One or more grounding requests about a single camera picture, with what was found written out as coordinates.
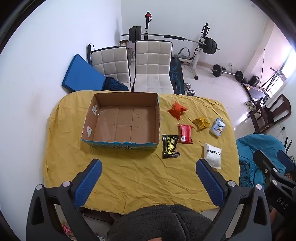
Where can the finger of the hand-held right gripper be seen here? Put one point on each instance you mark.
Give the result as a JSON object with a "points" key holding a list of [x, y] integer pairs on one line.
{"points": [[285, 158], [266, 163]]}

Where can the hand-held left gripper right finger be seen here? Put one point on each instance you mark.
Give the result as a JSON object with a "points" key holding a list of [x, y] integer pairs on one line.
{"points": [[210, 183]]}

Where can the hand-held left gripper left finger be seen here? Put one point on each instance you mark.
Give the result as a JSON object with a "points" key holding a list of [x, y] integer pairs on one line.
{"points": [[89, 183]]}

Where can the white soft packet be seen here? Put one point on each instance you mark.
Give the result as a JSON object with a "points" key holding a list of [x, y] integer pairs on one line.
{"points": [[213, 155]]}

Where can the black wipes packet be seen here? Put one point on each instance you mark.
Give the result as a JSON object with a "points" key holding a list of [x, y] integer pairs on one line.
{"points": [[170, 147]]}

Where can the light blue tissue packet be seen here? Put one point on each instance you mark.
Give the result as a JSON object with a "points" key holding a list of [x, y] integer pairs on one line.
{"points": [[217, 128]]}

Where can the red wipes packet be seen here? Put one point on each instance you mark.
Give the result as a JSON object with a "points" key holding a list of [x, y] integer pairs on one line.
{"points": [[185, 133]]}

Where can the yellow soft packet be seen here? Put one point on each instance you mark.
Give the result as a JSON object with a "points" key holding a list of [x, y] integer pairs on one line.
{"points": [[200, 123]]}

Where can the cardboard box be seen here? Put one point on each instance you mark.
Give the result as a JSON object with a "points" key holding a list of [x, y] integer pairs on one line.
{"points": [[124, 122]]}

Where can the orange soft packet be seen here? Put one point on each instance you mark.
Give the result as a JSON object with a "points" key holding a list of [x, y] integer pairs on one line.
{"points": [[177, 111]]}

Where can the teal beanbag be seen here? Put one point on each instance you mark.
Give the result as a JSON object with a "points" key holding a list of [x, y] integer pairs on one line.
{"points": [[254, 143]]}

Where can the yellow tablecloth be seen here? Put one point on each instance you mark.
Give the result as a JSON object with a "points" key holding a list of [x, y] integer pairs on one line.
{"points": [[138, 176]]}

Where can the colourful snack packet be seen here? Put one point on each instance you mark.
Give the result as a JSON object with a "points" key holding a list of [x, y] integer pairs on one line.
{"points": [[66, 229]]}

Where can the dark wooden chair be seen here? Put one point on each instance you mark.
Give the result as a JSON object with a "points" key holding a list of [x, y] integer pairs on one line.
{"points": [[281, 104]]}

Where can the pair of shoes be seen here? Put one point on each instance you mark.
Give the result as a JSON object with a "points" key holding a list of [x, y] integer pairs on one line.
{"points": [[251, 104]]}

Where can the person's dark fleece clothing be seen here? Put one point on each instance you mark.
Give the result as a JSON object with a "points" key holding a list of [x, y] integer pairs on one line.
{"points": [[161, 220]]}

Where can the low wooden table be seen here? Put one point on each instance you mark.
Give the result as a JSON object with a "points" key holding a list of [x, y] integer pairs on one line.
{"points": [[256, 92]]}

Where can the black speaker box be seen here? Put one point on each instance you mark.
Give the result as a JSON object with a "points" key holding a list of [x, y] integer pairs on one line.
{"points": [[254, 81]]}

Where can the black tripod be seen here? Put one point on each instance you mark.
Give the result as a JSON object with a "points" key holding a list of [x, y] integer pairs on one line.
{"points": [[276, 71]]}

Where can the chrome dumbbell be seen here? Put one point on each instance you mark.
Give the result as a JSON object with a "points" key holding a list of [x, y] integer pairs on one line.
{"points": [[190, 92]]}

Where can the dark blue cloth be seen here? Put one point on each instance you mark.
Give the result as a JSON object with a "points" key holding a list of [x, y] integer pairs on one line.
{"points": [[114, 84]]}

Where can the short barbell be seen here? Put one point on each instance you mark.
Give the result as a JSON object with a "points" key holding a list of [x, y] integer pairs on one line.
{"points": [[217, 70]]}

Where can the blue foam mat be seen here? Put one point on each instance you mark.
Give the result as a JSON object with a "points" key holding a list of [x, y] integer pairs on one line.
{"points": [[81, 75]]}

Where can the black bench pad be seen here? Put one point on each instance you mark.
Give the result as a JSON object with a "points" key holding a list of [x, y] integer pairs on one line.
{"points": [[177, 76]]}

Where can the low white quilted chair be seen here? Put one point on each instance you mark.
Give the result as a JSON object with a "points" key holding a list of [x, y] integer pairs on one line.
{"points": [[111, 62]]}

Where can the white weight rack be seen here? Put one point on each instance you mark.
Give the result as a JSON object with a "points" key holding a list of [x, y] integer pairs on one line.
{"points": [[197, 58]]}

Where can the black rolled bag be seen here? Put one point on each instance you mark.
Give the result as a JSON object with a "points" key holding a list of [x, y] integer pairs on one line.
{"points": [[89, 53]]}

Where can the tall white quilted chair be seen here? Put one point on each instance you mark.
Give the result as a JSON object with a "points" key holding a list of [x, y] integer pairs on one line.
{"points": [[151, 67]]}

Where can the small wooden stool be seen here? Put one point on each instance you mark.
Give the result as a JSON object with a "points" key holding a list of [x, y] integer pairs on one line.
{"points": [[123, 42]]}

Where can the long barbell with black plates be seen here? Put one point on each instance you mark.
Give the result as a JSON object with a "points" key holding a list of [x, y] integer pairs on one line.
{"points": [[135, 33]]}

